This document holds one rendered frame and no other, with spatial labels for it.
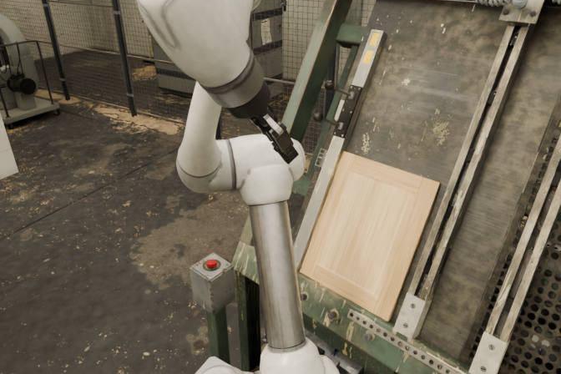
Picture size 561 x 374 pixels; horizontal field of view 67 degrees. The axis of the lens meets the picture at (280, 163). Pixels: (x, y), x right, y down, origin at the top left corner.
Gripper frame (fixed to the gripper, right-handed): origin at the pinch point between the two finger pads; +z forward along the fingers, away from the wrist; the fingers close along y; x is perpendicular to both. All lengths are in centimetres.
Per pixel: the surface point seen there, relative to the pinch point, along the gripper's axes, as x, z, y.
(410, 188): -27, 70, 3
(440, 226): -23, 67, -13
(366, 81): -46, 60, 40
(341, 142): -24, 67, 33
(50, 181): 153, 195, 305
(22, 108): 162, 225, 493
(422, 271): -9, 72, -18
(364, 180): -19, 72, 18
